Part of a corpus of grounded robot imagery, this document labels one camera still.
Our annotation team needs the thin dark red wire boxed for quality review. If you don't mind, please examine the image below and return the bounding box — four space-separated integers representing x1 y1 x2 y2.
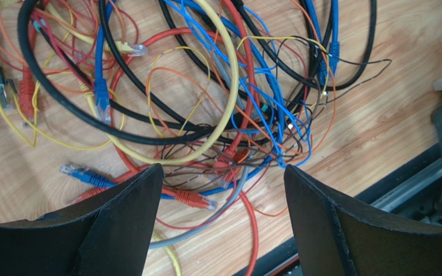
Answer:
0 0 310 231

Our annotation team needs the thick blue ethernet cable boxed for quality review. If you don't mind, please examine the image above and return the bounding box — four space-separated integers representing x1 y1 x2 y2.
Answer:
59 0 340 201

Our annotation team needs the thin brown wire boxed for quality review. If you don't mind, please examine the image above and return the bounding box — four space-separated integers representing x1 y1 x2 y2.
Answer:
161 36 393 192

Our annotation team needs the thick red ethernet cable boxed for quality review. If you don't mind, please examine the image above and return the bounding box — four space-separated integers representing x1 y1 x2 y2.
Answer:
73 0 262 276

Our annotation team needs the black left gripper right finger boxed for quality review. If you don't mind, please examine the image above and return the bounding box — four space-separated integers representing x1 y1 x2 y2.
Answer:
284 166 442 275

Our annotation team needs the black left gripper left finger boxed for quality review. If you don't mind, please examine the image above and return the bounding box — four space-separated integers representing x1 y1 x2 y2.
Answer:
0 164 164 275

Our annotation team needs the thin blue wire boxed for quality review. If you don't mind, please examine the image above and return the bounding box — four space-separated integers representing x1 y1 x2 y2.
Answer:
163 0 313 169

